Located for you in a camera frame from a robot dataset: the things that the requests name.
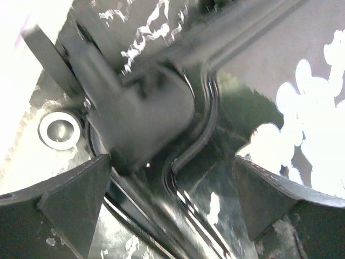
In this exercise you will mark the white black space suitcase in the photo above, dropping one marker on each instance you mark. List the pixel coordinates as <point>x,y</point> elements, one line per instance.
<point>229,143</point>

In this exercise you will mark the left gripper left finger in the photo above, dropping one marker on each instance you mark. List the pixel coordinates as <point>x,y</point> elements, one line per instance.
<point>55,218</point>

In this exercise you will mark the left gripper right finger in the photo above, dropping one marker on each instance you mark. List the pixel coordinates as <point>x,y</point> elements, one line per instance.
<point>285,219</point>

